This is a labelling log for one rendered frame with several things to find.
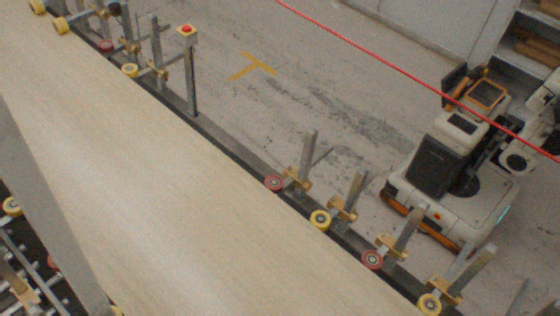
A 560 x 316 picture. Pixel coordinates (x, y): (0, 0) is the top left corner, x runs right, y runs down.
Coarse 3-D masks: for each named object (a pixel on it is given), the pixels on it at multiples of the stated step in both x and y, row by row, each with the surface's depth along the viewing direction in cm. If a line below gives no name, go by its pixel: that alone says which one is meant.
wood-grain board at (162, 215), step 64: (0, 0) 253; (0, 64) 217; (64, 64) 221; (64, 128) 194; (128, 128) 197; (64, 192) 172; (128, 192) 175; (192, 192) 178; (256, 192) 180; (128, 256) 157; (192, 256) 160; (256, 256) 162; (320, 256) 164
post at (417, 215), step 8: (424, 200) 152; (416, 208) 153; (424, 208) 151; (416, 216) 155; (408, 224) 160; (416, 224) 157; (408, 232) 163; (400, 240) 169; (408, 240) 169; (400, 248) 171; (392, 264) 181
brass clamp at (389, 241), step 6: (378, 240) 177; (384, 240) 176; (390, 240) 176; (396, 240) 177; (378, 246) 179; (390, 246) 175; (390, 252) 176; (396, 252) 173; (402, 252) 173; (408, 252) 174; (396, 258) 175; (402, 258) 173
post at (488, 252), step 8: (488, 248) 140; (496, 248) 140; (480, 256) 144; (488, 256) 142; (472, 264) 149; (480, 264) 146; (464, 272) 154; (472, 272) 151; (456, 280) 159; (464, 280) 156; (448, 288) 166; (456, 288) 161
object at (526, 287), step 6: (528, 282) 171; (522, 288) 169; (528, 288) 169; (516, 294) 170; (522, 294) 168; (516, 300) 166; (522, 300) 166; (510, 306) 165; (516, 306) 164; (510, 312) 162; (516, 312) 163
